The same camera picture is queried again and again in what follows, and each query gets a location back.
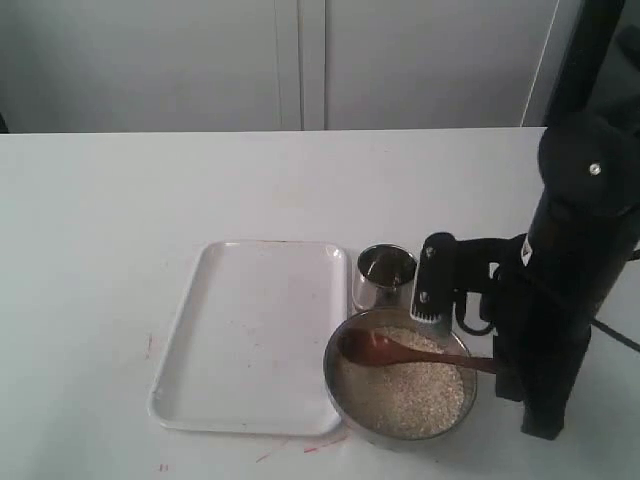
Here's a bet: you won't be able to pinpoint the brown wooden spoon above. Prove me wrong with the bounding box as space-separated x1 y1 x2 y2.
337 328 501 374

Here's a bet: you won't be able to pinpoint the small steel cup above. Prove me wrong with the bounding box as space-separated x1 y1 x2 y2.
352 244 417 311

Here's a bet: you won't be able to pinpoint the white cabinet doors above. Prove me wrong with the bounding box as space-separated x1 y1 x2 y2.
1 1 582 133

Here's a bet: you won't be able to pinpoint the dark post at right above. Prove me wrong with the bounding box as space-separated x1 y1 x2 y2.
542 0 626 126

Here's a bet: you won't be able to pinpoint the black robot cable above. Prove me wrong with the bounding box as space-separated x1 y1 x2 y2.
452 294 496 335

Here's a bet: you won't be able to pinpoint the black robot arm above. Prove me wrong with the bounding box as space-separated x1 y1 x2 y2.
409 1 639 440

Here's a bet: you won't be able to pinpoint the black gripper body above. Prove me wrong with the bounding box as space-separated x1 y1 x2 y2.
454 234 543 400

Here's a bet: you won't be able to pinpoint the white rectangular plastic tray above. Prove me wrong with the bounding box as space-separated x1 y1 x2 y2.
147 240 351 437

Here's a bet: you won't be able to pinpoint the steel bowl of rice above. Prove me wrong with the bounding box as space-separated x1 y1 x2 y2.
323 308 478 445

